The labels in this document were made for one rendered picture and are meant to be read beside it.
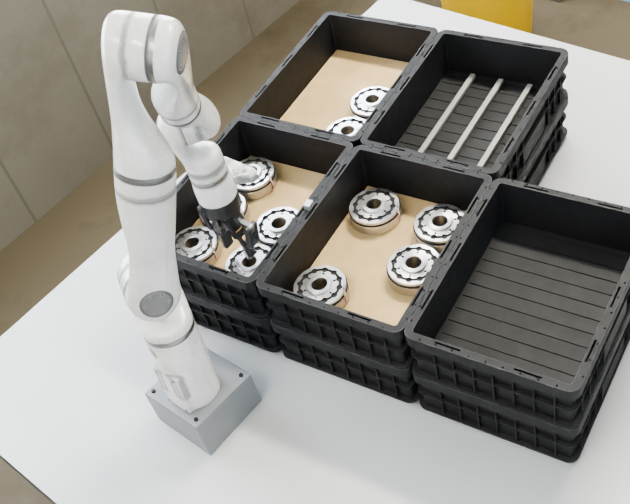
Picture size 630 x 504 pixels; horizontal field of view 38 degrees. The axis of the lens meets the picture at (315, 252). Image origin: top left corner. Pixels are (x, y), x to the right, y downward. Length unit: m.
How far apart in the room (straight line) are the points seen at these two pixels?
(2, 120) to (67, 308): 1.28
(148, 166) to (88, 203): 2.12
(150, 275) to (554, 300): 0.71
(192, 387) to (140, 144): 0.51
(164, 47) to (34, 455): 0.95
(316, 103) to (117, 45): 0.97
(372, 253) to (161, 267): 0.50
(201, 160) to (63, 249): 1.77
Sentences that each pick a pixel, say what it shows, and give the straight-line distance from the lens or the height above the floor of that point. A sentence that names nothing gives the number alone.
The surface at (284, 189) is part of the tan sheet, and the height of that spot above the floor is 0.83.
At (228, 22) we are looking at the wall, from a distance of 3.84.
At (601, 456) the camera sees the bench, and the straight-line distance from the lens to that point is 1.67.
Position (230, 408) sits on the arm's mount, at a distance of 1.74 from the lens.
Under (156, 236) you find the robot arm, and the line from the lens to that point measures 1.43.
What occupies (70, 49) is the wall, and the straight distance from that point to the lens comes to 3.37.
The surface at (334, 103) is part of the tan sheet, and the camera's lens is 2.16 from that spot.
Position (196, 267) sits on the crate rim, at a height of 0.93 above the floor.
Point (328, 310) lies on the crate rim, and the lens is 1.60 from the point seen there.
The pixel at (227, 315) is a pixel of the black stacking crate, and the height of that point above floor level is 0.78.
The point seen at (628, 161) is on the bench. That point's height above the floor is 0.70.
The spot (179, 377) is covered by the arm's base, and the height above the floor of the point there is 0.89.
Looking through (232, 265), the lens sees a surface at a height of 0.86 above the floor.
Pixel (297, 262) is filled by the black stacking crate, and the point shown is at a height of 0.87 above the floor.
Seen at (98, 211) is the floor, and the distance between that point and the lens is 3.42.
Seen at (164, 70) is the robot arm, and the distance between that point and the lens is 1.27.
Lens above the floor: 2.15
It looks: 46 degrees down
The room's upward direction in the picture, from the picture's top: 16 degrees counter-clockwise
